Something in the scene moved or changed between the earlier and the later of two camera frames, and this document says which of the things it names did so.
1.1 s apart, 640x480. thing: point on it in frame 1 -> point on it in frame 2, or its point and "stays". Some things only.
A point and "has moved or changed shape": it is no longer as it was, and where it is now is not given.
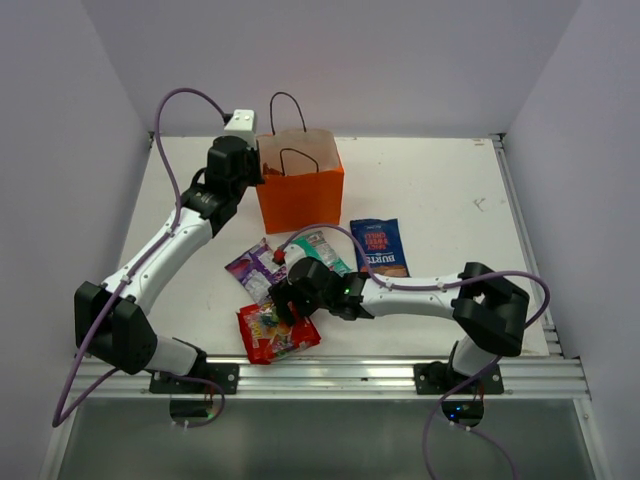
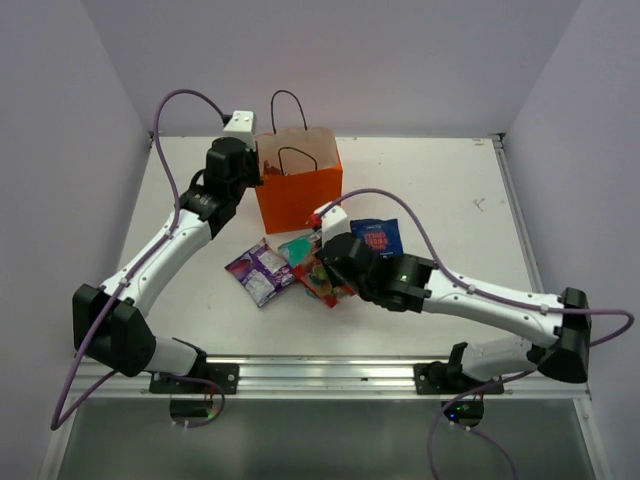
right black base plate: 438,378 stays
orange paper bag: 303,179 stays
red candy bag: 268,338 has moved or changed shape
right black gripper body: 306,305 -> 364,290
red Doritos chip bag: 267,171 stays
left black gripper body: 252,175 stays
